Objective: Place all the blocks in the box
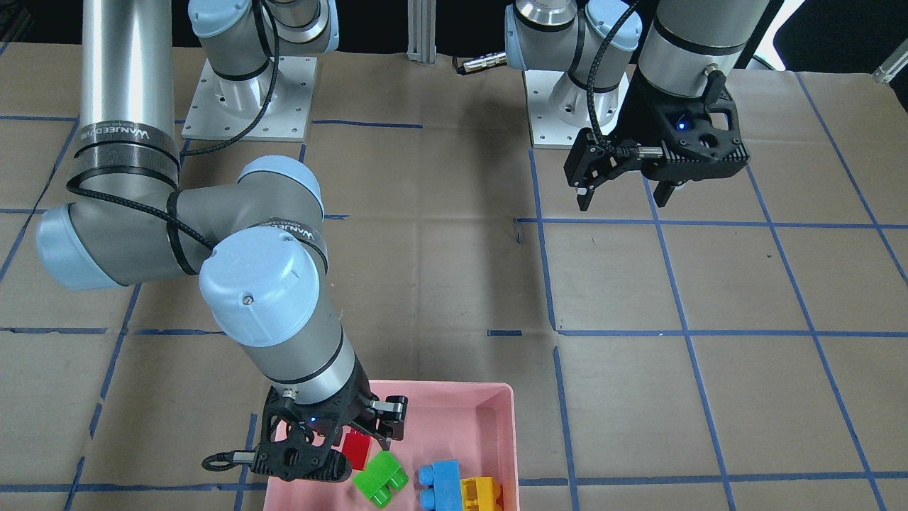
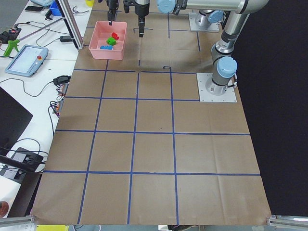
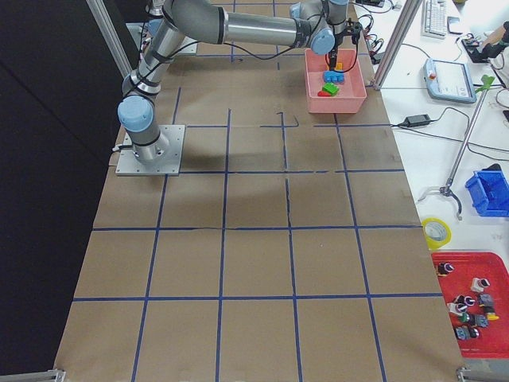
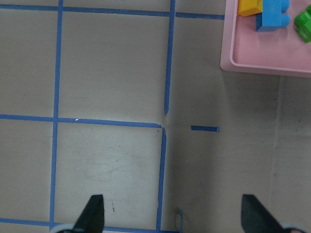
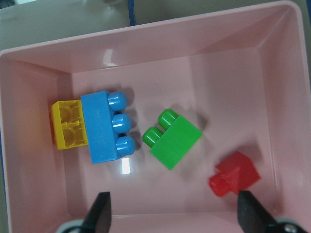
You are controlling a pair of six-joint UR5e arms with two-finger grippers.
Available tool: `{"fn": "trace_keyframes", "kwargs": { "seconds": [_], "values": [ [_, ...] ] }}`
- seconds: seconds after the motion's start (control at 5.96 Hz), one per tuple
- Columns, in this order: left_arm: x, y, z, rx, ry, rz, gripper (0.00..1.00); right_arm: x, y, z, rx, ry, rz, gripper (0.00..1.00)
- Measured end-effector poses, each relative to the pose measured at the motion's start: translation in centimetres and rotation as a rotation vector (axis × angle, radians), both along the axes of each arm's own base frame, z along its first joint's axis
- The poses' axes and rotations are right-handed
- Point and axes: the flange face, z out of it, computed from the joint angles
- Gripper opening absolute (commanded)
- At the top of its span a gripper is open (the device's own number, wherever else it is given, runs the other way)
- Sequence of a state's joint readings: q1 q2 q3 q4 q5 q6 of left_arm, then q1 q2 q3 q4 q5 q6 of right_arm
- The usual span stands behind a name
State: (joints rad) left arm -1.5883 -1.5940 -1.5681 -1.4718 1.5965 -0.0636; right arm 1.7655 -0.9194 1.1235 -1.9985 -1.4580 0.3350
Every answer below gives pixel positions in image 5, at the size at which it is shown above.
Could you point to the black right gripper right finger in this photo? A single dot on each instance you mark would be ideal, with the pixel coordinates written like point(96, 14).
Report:
point(252, 216)

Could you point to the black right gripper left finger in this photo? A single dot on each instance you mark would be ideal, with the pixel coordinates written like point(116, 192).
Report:
point(99, 218)

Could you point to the red toy block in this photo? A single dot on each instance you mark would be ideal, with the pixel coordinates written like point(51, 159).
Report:
point(234, 173)

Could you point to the blue toy block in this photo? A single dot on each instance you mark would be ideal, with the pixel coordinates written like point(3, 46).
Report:
point(107, 126)

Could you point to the yellow toy block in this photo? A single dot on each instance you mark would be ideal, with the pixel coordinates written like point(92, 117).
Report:
point(68, 124)

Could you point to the green toy block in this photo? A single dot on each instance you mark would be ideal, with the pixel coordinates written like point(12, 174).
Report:
point(172, 143)

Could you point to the pink plastic box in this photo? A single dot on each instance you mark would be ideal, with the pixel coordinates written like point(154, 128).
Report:
point(240, 76)

